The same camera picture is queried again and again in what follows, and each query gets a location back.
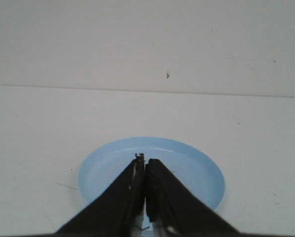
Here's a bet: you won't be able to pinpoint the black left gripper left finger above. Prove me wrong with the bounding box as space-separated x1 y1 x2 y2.
57 153 145 233

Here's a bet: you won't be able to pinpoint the light blue round plate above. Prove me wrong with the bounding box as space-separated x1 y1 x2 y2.
78 137 225 210

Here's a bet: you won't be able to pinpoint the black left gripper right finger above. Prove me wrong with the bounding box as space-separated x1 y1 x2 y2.
145 159 239 233

